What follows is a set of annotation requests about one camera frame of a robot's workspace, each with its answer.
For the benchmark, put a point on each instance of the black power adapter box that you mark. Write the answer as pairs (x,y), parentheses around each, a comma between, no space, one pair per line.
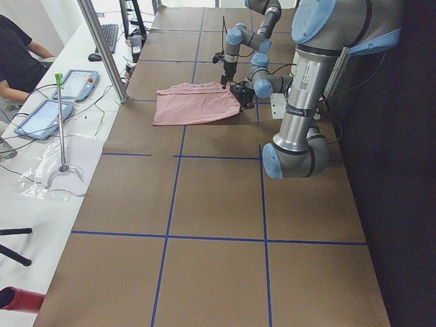
(137,43)

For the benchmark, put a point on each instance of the black tripod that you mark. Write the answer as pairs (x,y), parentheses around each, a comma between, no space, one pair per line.
(14,246)

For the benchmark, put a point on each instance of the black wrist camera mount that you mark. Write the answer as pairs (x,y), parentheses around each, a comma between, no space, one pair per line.
(218,57)

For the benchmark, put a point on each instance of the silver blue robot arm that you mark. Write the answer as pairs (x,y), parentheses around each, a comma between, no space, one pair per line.
(320,30)
(240,35)

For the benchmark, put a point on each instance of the pink t-shirt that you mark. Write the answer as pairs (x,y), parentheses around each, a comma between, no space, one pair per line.
(192,104)

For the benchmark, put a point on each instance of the blue teach pendant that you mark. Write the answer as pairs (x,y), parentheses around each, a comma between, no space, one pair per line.
(42,122)
(77,84)

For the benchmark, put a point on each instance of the upper blue teach pendant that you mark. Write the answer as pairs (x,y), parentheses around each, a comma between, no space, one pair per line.
(77,84)

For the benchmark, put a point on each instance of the black computer keyboard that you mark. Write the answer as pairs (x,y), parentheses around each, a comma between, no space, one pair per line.
(110,32)

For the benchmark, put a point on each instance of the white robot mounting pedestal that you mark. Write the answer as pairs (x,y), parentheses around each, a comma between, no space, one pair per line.
(278,100)

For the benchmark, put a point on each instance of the black computer mouse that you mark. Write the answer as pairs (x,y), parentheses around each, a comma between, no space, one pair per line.
(94,57)

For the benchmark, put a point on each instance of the red cylinder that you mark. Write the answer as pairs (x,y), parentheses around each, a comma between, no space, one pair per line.
(16,299)

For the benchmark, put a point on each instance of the clear plastic sheet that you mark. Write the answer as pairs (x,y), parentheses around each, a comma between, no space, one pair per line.
(42,179)

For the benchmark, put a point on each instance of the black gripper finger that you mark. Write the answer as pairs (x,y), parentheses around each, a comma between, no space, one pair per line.
(224,81)
(242,108)

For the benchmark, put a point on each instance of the reacher grabber tool green handle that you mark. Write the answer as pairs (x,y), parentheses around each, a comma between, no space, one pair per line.
(64,168)

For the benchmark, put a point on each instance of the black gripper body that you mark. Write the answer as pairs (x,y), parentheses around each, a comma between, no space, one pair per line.
(227,69)
(237,90)

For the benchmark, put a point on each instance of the aluminium frame post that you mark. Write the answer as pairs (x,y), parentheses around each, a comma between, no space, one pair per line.
(95,29)

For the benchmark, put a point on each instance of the lower blue teach pendant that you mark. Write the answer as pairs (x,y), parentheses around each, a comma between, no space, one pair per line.
(42,122)

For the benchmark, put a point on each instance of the person in black shirt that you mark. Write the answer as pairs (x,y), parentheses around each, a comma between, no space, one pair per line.
(21,70)

